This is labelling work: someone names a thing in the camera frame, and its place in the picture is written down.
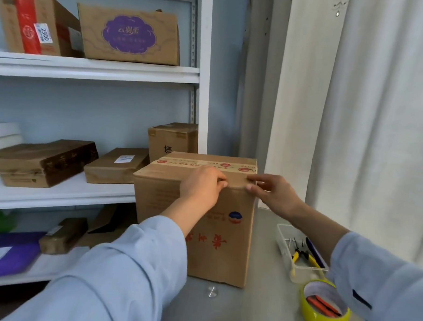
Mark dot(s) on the dark brown flat box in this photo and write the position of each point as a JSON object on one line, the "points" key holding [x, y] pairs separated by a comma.
{"points": [[36, 162]]}

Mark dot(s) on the white curtain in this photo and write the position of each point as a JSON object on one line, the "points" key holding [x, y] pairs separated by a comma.
{"points": [[370, 106]]}

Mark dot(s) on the person's right forearm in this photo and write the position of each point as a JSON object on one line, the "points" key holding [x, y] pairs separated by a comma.
{"points": [[377, 274]]}

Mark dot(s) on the upright small cardboard box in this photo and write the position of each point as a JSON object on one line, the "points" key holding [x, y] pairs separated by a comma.
{"points": [[172, 137]]}

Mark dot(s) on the orange thread snips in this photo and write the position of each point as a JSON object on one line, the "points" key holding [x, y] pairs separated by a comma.
{"points": [[324, 307]]}

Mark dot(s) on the person's right hand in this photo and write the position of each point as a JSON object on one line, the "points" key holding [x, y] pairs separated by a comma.
{"points": [[277, 194]]}

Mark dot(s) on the silver table mount disc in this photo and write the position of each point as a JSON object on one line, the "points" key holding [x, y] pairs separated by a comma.
{"points": [[212, 291]]}

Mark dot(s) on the flat brown box white label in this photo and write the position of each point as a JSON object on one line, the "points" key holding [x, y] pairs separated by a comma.
{"points": [[110, 171]]}

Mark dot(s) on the yellow tape roll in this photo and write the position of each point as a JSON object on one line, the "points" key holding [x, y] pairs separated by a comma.
{"points": [[309, 312]]}

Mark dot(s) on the open cardboard box red print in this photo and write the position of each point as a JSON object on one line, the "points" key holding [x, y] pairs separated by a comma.
{"points": [[106, 226]]}

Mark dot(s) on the box with purple logo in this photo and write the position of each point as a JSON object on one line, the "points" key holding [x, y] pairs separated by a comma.
{"points": [[164, 52]]}

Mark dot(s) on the small taped brown parcel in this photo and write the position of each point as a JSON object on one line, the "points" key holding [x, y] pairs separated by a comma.
{"points": [[62, 237]]}

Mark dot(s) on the white metal shelf unit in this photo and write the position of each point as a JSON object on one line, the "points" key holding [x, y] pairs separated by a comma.
{"points": [[88, 74]]}

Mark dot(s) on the green object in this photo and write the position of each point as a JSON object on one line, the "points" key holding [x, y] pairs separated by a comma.
{"points": [[0, 222]]}

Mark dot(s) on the white foam box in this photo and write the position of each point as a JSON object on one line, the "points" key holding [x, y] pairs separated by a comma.
{"points": [[0, 131]]}

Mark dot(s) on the person's left forearm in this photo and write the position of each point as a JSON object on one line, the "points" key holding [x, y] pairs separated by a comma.
{"points": [[98, 286]]}

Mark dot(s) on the clear plastic container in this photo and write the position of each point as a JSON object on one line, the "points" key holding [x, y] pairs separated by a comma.
{"points": [[283, 239]]}

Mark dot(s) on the brown cardboard box red print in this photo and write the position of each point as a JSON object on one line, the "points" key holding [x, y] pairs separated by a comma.
{"points": [[219, 249]]}

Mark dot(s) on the person's left hand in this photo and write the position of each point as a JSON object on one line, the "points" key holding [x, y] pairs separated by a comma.
{"points": [[202, 190]]}

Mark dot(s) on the box with red tape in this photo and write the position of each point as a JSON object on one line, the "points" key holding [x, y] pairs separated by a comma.
{"points": [[10, 31]]}

